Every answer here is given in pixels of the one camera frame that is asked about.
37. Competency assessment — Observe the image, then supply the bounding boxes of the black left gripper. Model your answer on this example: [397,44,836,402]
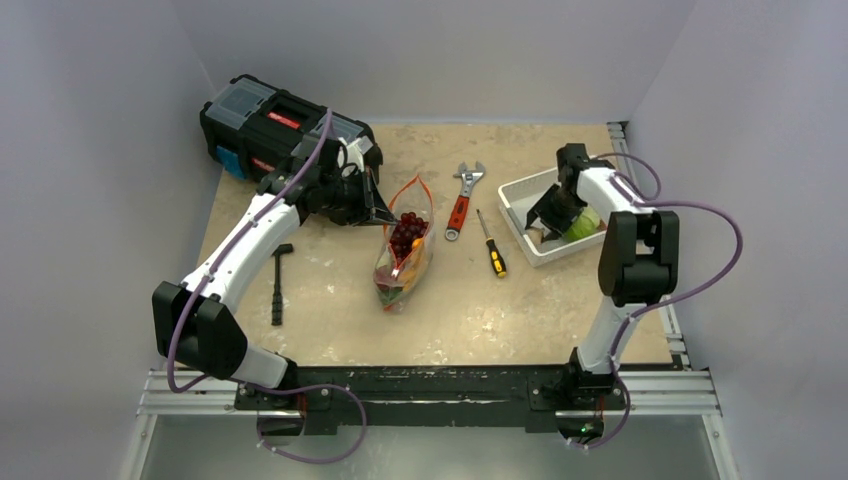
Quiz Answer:
[320,165,397,227]

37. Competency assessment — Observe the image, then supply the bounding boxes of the purple toy grapes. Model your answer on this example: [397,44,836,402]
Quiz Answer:
[389,211,429,262]

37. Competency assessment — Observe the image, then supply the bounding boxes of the brown toy mushroom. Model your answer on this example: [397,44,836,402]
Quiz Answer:
[526,227,545,245]

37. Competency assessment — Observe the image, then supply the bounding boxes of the white plastic basket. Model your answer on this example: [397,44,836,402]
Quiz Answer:
[498,168,605,268]

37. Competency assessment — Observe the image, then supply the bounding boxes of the clear zip top bag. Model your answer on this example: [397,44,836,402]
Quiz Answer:
[372,175,435,312]

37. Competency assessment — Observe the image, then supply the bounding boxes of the orange toy pepper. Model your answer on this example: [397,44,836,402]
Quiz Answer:
[396,238,426,288]

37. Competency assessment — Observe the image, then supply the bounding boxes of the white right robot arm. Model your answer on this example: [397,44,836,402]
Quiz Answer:
[525,143,680,407]

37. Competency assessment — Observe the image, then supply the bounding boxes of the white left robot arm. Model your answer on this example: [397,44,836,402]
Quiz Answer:
[152,133,395,409]

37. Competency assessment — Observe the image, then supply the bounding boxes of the green toy cabbage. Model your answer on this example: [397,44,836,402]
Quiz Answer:
[563,206,604,242]

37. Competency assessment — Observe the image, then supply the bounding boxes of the yellow black screwdriver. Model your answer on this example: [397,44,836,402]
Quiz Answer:
[476,209,507,278]

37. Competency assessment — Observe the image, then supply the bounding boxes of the black hammer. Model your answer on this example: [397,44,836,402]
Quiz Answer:
[271,243,294,327]

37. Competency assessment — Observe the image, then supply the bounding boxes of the black plastic toolbox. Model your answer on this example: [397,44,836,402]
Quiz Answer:
[199,74,383,185]

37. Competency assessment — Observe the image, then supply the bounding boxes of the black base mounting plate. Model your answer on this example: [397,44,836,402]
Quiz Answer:
[234,363,627,440]

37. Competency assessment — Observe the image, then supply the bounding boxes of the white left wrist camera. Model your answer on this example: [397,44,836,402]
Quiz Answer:
[337,136,374,176]

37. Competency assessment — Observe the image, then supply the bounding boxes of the red handled adjustable wrench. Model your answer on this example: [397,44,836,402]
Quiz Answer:
[444,161,486,242]

